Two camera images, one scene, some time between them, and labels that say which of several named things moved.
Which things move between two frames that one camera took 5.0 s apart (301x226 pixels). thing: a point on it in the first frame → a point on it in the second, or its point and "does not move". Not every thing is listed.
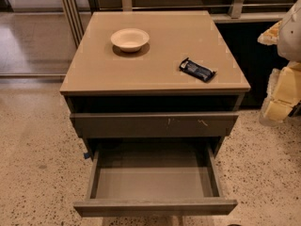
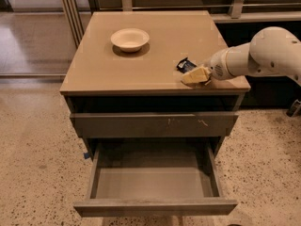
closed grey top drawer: (153, 124) does not move
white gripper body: (291, 38) → (216, 66)
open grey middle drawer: (154, 179) does not move
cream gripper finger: (275, 111) → (197, 76)
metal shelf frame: (226, 4) does not move
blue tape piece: (87, 155) does not move
